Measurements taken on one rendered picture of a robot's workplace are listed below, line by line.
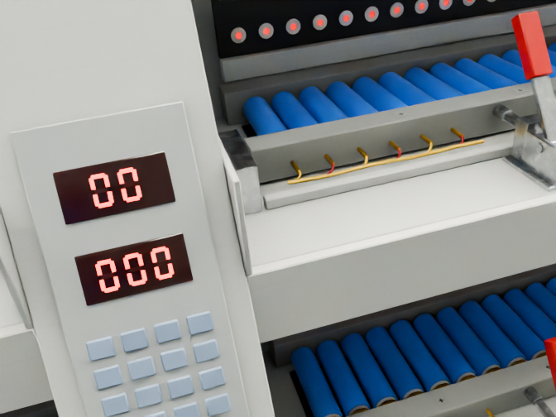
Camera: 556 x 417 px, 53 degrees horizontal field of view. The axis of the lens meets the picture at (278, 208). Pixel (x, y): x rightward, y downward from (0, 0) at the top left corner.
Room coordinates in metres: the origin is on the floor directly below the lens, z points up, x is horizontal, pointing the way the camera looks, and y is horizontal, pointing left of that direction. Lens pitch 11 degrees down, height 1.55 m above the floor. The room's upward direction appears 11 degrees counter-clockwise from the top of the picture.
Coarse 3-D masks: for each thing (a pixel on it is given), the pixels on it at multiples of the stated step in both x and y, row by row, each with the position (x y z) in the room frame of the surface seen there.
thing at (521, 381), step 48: (480, 288) 0.43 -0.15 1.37; (528, 288) 0.43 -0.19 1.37; (288, 336) 0.40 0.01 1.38; (336, 336) 0.41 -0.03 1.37; (384, 336) 0.40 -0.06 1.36; (432, 336) 0.39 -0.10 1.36; (480, 336) 0.40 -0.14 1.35; (528, 336) 0.38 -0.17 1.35; (288, 384) 0.39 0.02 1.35; (336, 384) 0.36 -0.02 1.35; (384, 384) 0.36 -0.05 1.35; (432, 384) 0.36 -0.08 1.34; (480, 384) 0.34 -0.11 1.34; (528, 384) 0.34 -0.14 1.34
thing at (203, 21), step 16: (192, 0) 0.45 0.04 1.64; (208, 0) 0.45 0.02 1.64; (208, 16) 0.45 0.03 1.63; (208, 32) 0.45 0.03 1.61; (512, 32) 0.50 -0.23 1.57; (208, 48) 0.45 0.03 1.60; (208, 64) 0.45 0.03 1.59; (336, 64) 0.47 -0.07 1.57; (208, 80) 0.45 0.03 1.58; (240, 80) 0.45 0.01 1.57
